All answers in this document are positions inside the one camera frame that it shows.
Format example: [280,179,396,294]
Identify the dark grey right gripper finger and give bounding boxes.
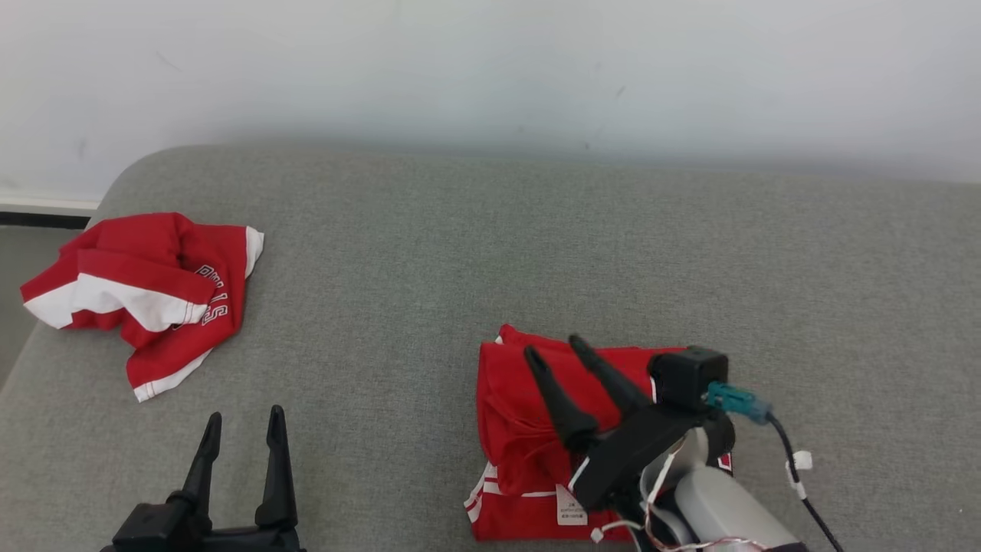
[569,334,652,419]
[523,345,600,453]

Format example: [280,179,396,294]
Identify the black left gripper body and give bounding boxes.
[100,498,307,552]

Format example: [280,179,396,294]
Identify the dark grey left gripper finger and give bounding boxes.
[255,405,298,530]
[180,412,223,522]

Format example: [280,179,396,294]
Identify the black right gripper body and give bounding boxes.
[571,402,735,511]

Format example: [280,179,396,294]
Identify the plain red white-trimmed garment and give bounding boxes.
[464,324,733,544]

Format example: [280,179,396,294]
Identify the red jersey with printed lettering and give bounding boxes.
[21,212,265,403]

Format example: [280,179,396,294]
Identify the black and white baseboard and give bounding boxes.
[0,199,100,231]

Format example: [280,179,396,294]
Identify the twisted red white wire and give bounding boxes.
[642,437,767,552]

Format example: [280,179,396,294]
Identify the teal cable connector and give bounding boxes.
[705,381,773,425]

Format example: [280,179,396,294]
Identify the black right camera cable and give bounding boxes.
[766,414,845,552]

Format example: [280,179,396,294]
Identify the white cable clip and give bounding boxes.
[786,451,813,493]

